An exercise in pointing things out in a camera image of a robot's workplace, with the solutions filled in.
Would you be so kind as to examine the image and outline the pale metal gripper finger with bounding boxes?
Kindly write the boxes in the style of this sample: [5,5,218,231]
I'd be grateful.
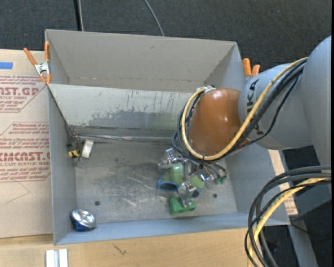
[178,181,197,209]
[158,148,182,170]

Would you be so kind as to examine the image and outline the pale green soft block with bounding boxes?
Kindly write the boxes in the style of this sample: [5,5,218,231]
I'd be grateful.
[170,162,204,189]

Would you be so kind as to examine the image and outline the green toy block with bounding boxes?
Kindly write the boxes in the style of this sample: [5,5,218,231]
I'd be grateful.
[168,195,197,216]

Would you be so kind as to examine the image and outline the grey metal bin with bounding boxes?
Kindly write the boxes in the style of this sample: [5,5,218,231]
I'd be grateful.
[44,28,291,246]

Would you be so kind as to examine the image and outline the white tape roll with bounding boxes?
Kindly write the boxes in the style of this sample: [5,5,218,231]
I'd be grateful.
[80,138,95,159]

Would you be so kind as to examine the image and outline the yellow and black small tool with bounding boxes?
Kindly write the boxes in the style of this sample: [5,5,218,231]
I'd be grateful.
[67,141,82,159]

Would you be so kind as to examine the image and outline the blue metal can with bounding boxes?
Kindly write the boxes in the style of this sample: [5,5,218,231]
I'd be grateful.
[70,209,97,233]

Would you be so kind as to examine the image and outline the brown cardboard board red print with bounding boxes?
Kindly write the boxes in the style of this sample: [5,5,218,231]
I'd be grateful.
[0,48,54,239]

